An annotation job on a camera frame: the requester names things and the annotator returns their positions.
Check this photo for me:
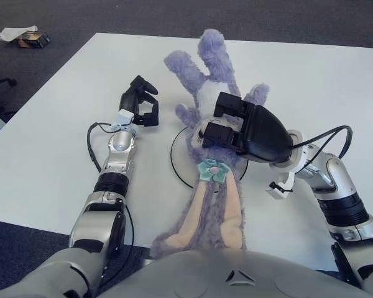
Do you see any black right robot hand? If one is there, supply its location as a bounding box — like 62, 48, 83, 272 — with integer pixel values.
201, 91, 295, 164

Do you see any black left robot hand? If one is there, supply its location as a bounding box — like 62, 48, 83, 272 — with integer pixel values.
119, 74, 160, 127

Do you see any purple plush bunny doll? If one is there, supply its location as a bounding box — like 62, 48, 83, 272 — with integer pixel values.
149, 28, 271, 260

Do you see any white plate black rim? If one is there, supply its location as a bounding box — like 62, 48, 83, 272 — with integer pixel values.
170, 125, 249, 189

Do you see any white wrist sensor box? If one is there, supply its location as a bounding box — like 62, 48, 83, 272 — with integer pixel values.
116, 109, 134, 126
265, 179, 295, 199

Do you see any brown cardboard box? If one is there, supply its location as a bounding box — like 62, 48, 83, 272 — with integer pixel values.
17, 32, 52, 50

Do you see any black chair base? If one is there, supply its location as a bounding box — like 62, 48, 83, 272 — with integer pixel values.
0, 77, 18, 115

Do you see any white crumpled cloth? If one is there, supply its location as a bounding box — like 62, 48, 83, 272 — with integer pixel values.
0, 25, 39, 42

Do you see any grey robot torso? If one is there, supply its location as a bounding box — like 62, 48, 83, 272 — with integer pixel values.
0, 248, 373, 298

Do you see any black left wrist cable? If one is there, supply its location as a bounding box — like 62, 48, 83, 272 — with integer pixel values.
86, 122, 125, 171

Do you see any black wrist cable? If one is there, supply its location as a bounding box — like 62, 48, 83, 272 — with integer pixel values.
86, 122, 125, 171
290, 125, 354, 159

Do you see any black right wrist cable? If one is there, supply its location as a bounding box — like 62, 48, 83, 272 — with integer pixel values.
290, 125, 354, 159

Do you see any thin black elbow cable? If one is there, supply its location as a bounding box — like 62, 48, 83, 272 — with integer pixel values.
124, 204, 136, 249

